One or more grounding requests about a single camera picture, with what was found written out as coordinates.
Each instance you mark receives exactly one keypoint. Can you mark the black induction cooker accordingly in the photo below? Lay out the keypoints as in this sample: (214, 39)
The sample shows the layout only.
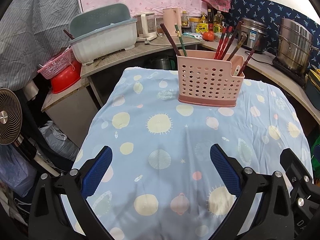
(299, 79)

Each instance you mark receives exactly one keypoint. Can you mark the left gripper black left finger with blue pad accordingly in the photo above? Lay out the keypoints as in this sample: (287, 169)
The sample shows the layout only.
(48, 219)

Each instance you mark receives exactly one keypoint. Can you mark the yellow and navy bowls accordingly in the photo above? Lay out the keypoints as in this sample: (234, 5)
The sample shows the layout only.
(312, 88)

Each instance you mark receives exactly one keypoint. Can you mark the cooking oil bottle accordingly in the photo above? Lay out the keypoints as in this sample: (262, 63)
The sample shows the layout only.
(218, 22)

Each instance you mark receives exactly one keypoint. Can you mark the white glass electric kettle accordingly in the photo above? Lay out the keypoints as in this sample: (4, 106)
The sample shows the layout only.
(146, 26)

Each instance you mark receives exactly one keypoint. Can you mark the dark brown chopstick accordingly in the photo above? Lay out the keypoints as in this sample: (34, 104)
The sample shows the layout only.
(230, 41)
(240, 43)

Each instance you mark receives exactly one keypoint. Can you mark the blue patterned tablecloth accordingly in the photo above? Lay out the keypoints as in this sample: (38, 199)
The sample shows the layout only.
(161, 183)

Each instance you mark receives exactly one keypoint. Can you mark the dark maroon chopstick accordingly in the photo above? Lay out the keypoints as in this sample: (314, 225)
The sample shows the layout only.
(165, 31)

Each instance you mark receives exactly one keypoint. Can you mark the pink electric kettle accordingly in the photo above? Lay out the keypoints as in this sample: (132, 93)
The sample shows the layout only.
(172, 17)

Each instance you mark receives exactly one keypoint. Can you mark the silver rice cooker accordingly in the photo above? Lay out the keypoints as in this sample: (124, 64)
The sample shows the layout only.
(255, 31)

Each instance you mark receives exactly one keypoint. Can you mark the round electric fan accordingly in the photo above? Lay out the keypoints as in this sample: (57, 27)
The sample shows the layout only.
(11, 116)

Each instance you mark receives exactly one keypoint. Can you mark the stainless steel steamer pot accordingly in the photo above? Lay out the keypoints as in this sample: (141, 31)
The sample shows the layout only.
(295, 46)

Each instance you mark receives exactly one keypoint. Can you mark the red tomato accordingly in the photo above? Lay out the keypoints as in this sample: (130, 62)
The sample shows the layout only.
(208, 36)

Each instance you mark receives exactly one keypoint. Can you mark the white dish rack teal lid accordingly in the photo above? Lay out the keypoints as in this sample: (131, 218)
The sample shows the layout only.
(102, 31)

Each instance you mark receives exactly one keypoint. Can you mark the white ceramic soup spoon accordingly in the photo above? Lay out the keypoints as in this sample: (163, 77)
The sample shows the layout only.
(236, 71)

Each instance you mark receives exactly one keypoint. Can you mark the green chopstick gold band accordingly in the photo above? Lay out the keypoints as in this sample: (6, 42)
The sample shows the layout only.
(181, 40)

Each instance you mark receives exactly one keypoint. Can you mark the yellow seasoning bag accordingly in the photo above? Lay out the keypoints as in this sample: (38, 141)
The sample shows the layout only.
(202, 28)

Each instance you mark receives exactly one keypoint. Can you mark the pink plastic basket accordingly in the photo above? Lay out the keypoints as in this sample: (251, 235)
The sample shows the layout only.
(57, 64)

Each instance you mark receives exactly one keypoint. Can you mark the navy floral cloth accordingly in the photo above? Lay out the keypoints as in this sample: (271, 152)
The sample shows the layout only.
(269, 13)

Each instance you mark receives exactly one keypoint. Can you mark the pink perforated utensil holder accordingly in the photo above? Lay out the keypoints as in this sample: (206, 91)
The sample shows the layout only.
(206, 81)

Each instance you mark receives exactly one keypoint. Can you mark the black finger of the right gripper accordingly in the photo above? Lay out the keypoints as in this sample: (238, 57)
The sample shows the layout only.
(304, 196)

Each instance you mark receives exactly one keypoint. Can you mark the red plastic basin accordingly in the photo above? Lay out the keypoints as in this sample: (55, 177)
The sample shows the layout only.
(66, 78)

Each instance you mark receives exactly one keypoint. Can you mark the wet wipes pack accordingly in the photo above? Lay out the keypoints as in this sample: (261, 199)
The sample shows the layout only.
(193, 35)

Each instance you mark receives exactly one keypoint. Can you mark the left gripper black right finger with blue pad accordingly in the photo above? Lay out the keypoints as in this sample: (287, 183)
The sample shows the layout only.
(273, 219)

